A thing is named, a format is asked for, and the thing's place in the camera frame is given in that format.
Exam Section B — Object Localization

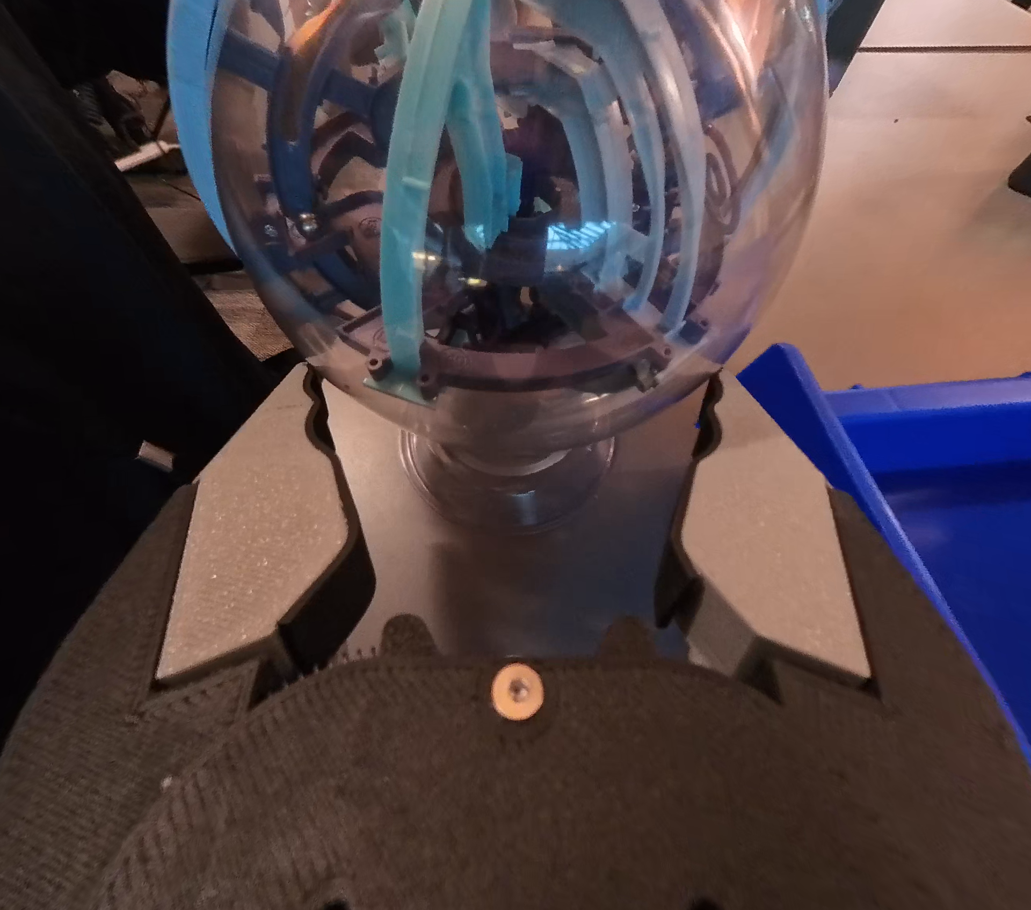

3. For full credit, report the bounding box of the blue plastic bin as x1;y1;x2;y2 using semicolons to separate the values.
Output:
735;342;1031;766

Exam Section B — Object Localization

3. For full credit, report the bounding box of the clear ball stand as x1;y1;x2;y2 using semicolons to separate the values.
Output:
398;431;617;528

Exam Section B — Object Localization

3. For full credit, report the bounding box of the clear plastic maze ball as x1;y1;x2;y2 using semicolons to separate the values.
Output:
165;0;831;464

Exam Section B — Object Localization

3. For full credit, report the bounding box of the person's dark clothing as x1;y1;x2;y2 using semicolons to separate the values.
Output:
0;0;323;750

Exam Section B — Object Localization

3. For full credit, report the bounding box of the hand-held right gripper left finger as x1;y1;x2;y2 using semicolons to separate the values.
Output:
151;362;378;689

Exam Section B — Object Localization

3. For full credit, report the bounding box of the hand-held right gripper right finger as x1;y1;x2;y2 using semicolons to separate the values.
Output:
654;369;875;686

